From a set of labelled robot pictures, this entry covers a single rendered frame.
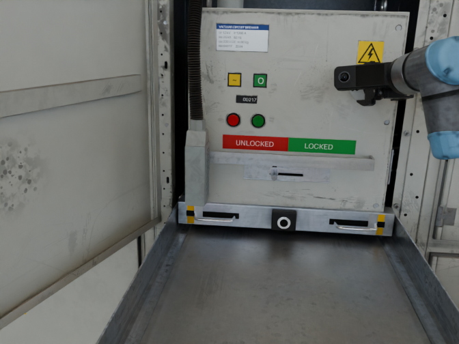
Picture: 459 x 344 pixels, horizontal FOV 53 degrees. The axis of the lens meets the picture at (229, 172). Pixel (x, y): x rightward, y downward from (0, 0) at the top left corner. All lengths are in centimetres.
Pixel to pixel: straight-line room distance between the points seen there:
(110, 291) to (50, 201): 50
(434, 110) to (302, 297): 43
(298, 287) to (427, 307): 25
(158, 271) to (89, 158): 29
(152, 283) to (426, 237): 73
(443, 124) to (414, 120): 40
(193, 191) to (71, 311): 61
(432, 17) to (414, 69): 37
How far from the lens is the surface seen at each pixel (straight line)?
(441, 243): 134
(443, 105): 82
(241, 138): 113
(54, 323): 154
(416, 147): 123
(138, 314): 89
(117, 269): 136
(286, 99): 111
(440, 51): 80
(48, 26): 94
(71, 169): 100
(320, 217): 118
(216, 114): 112
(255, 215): 117
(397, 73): 89
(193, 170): 104
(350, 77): 94
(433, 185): 127
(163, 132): 121
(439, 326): 94
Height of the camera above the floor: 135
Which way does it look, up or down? 17 degrees down
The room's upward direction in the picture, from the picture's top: 1 degrees clockwise
